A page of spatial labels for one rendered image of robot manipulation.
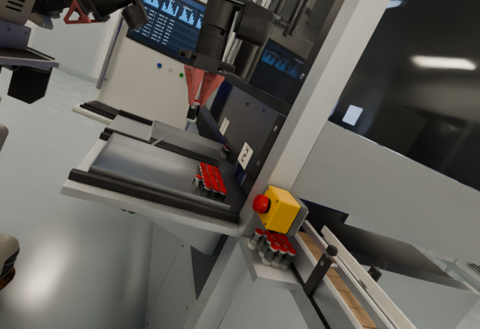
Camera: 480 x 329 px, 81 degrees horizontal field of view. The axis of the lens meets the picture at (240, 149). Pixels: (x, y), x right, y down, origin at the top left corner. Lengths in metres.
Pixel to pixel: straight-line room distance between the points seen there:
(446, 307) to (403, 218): 0.50
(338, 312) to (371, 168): 0.36
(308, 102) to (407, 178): 0.38
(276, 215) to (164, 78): 1.13
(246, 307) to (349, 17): 0.76
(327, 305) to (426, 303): 0.70
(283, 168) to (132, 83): 1.13
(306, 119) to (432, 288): 0.80
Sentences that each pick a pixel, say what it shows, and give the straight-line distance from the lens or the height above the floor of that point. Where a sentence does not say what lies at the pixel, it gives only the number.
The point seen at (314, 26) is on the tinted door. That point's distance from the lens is 0.81.
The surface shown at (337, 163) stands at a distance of 0.72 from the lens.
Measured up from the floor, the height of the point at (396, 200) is 1.09.
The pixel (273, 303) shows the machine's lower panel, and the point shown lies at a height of 0.69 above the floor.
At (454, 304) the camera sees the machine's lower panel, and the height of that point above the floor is 0.82.
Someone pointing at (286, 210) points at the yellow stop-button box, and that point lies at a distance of 0.59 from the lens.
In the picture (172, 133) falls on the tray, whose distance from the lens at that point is 1.26.
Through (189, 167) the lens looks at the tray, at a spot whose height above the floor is 0.88.
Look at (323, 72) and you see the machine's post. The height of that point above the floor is 1.30.
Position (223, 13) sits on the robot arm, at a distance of 0.57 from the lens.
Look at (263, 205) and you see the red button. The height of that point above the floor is 1.00.
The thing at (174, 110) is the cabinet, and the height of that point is 0.92.
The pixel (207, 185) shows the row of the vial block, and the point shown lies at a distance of 0.75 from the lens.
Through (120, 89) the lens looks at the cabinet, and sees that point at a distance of 1.63.
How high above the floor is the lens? 1.21
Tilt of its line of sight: 13 degrees down
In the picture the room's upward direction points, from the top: 25 degrees clockwise
